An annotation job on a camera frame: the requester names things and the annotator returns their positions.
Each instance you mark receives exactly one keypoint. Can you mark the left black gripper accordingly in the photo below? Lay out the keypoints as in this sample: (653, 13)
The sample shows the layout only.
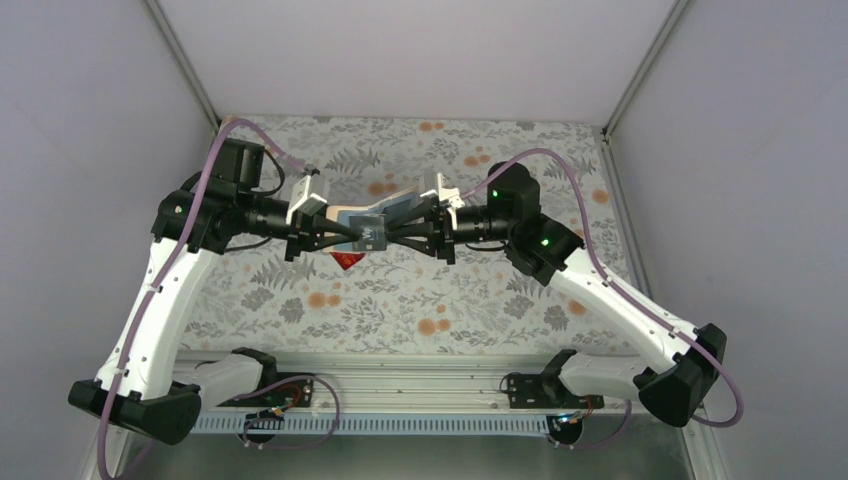
(295, 232)

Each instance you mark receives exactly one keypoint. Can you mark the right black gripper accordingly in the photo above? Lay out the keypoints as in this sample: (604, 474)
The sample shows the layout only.
(444, 230)

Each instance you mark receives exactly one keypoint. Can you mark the red credit card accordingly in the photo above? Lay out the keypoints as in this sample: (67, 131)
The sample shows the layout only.
(347, 261)
(343, 249)

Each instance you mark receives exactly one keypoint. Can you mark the black credit card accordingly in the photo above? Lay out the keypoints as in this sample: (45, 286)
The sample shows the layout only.
(372, 233)

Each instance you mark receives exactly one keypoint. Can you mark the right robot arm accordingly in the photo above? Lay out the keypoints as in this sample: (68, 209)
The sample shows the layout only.
(677, 362)

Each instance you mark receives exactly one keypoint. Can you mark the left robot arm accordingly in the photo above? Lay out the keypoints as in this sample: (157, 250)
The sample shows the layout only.
(137, 388)

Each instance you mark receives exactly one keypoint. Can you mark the floral patterned table mat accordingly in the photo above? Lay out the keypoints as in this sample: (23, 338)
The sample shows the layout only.
(399, 301)

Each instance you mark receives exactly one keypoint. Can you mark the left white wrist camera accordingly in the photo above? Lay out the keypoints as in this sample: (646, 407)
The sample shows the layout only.
(309, 195)

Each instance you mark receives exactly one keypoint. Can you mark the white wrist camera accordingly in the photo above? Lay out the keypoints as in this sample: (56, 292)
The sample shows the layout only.
(309, 195)
(434, 186)

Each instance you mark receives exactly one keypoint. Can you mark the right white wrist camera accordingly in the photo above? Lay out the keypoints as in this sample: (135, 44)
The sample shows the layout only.
(434, 186)

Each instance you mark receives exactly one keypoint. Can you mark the aluminium mounting rail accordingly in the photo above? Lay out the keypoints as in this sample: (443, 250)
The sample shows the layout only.
(397, 387)

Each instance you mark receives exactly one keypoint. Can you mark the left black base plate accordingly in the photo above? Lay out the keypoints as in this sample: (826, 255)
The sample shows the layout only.
(290, 390)

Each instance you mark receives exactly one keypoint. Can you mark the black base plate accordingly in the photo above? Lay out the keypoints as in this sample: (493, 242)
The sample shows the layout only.
(290, 390)
(530, 391)

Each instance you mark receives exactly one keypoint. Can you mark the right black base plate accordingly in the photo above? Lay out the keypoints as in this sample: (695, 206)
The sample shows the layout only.
(530, 391)

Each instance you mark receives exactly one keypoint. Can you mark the grey slotted cable duct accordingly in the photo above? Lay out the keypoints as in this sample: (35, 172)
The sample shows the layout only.
(522, 425)

